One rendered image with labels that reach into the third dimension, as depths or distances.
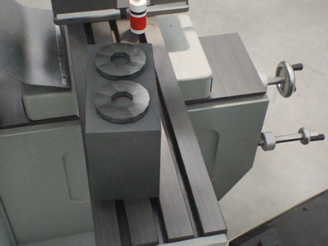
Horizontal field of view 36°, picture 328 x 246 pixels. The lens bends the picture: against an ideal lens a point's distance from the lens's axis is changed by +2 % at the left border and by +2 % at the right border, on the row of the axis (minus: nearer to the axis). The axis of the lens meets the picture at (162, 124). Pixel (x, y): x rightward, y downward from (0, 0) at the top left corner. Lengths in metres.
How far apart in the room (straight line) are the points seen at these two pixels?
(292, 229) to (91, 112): 0.73
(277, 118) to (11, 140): 1.42
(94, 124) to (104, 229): 0.20
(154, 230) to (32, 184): 0.71
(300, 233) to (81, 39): 0.74
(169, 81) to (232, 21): 1.88
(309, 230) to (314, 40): 1.72
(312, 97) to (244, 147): 1.07
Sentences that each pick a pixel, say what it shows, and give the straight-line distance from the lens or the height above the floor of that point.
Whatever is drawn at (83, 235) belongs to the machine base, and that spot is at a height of 0.20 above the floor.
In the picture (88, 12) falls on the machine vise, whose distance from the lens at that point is 1.31.
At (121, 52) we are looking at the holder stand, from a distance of 0.90.
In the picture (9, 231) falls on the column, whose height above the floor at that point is 0.31.
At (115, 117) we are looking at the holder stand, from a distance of 0.78.
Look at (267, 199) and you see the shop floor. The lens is 2.14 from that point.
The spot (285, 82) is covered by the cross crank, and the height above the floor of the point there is 0.66.
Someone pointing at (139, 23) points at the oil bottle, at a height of 0.99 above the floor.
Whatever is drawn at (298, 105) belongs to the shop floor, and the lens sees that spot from 2.54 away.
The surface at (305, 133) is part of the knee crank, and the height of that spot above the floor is 0.56.
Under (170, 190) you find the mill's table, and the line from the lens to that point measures 0.94.
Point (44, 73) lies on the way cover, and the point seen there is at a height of 0.90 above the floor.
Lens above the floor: 1.73
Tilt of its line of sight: 47 degrees down
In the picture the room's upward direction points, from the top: 2 degrees clockwise
